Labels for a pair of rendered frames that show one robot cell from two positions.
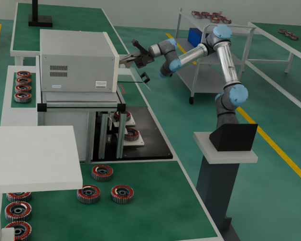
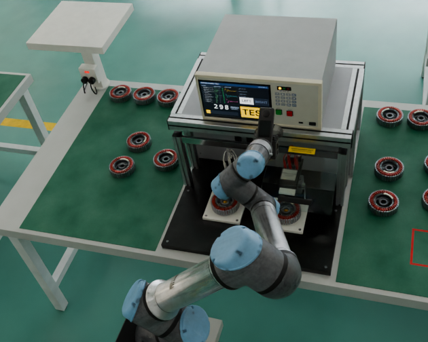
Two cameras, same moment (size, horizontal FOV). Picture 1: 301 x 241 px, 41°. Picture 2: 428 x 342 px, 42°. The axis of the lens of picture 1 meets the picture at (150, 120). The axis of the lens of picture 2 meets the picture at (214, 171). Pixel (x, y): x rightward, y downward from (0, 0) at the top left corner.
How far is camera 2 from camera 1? 323 cm
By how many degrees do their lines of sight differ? 95
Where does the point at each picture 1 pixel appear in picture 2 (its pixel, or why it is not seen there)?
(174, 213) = (71, 204)
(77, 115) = not seen: hidden behind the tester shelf
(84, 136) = not seen: hidden behind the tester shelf
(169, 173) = (134, 229)
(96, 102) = (183, 96)
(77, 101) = (192, 81)
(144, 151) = (187, 213)
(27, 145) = (87, 22)
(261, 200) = not seen: outside the picture
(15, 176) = (56, 17)
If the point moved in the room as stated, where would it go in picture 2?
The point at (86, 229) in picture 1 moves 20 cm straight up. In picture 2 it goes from (100, 134) to (87, 102)
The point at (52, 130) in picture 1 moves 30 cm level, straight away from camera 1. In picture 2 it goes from (101, 36) to (165, 41)
